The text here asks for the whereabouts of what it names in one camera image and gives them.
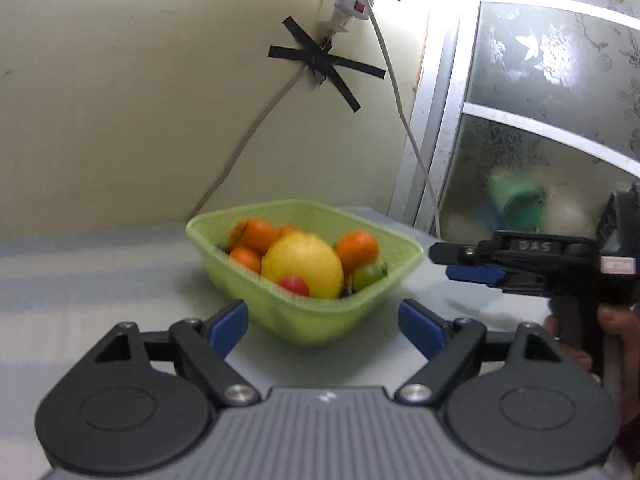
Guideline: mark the green tomato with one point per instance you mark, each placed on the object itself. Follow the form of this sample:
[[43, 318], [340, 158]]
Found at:
[[365, 276]]

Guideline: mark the orange mandarin in basket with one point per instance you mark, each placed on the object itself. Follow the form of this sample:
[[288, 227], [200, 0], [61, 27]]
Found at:
[[247, 257]]

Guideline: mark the green plastic basket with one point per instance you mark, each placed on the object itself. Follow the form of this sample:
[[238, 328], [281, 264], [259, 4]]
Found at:
[[304, 321]]

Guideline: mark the large orange mandarin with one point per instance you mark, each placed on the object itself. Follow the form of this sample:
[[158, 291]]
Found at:
[[355, 249]]

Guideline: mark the frosted glass sliding door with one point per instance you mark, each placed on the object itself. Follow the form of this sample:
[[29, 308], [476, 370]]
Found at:
[[526, 116]]

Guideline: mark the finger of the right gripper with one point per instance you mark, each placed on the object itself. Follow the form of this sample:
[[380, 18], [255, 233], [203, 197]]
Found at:
[[489, 276], [450, 254]]

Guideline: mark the yellow lemon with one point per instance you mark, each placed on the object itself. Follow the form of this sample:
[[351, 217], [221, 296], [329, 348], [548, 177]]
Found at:
[[308, 257]]

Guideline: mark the small orange mandarin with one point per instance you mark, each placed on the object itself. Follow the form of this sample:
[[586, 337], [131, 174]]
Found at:
[[288, 230]]

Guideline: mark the black tape cross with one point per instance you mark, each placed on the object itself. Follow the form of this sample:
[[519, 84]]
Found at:
[[319, 59]]

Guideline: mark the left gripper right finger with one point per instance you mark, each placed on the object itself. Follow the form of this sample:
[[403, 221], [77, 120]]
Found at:
[[455, 351]]

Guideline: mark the person's right hand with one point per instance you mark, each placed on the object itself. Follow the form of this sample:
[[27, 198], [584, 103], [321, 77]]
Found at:
[[620, 323]]

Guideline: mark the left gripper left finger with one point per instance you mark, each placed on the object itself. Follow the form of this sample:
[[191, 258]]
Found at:
[[184, 365]]

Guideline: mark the red tomato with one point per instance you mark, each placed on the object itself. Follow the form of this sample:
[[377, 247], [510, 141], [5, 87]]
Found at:
[[295, 285]]

